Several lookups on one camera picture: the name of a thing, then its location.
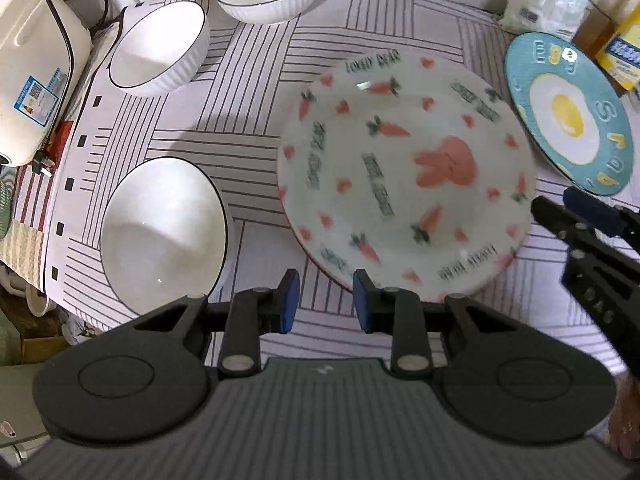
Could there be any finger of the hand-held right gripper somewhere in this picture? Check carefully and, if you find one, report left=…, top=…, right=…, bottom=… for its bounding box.
left=563, top=186, right=640, bottom=252
left=531, top=196, right=603, bottom=273

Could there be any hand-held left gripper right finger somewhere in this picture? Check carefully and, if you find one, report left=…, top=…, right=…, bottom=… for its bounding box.
left=352, top=269, right=521, bottom=379

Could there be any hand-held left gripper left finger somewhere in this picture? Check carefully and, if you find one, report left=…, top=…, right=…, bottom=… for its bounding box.
left=132, top=269, right=301, bottom=379

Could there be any blue egg print plate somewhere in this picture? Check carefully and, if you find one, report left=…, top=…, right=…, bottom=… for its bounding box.
left=504, top=31, right=636, bottom=197

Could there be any carrot print plate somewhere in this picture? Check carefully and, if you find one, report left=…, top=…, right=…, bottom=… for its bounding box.
left=276, top=51, right=540, bottom=297

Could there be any person's right forearm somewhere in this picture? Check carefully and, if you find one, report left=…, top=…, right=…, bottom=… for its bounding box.
left=611, top=372, right=640, bottom=463

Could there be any cooking oil bottle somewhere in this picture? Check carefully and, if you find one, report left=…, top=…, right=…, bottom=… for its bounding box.
left=572, top=0, right=640, bottom=95

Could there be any striped tablecloth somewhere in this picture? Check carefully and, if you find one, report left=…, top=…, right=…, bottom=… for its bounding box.
left=42, top=0, right=640, bottom=378

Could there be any cardboard box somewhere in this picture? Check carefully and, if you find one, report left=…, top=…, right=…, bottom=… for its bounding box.
left=20, top=335, right=72, bottom=367

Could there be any white cup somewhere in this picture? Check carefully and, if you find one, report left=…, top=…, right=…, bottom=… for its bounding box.
left=19, top=280, right=57, bottom=317

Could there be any patchwork cloth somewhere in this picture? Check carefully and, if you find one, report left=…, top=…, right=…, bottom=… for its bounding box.
left=0, top=120, right=76, bottom=273

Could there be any black power plug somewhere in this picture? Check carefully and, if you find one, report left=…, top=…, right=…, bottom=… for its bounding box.
left=31, top=152, right=55, bottom=179

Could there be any white rice cooker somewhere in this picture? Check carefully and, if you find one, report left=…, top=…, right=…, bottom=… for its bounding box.
left=0, top=0, right=95, bottom=167

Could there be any black power cable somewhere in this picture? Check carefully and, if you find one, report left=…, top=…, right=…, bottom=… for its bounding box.
left=27, top=0, right=81, bottom=161

